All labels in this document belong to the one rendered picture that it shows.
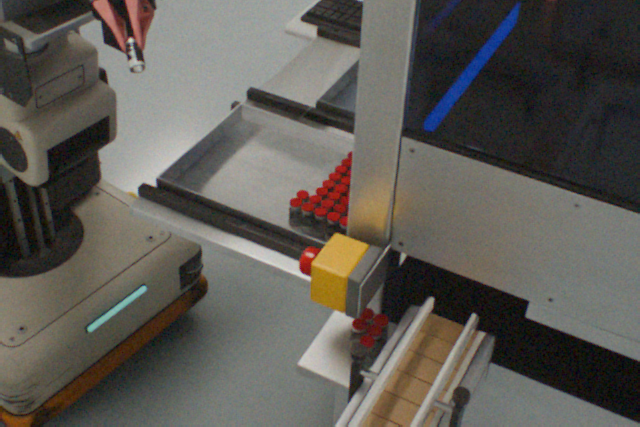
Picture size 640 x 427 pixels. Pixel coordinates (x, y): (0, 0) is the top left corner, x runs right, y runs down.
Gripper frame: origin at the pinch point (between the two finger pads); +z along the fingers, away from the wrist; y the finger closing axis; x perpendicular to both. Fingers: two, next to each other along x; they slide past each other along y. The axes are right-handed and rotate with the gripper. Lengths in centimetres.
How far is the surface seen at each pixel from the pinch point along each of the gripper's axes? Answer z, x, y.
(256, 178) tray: 8.7, 37.0, 6.0
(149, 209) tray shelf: 11.4, 29.1, -11.1
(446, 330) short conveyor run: 46, 19, 29
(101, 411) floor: 24, 110, -58
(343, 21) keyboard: -40, 79, 28
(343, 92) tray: -10, 55, 24
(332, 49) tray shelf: -25, 63, 24
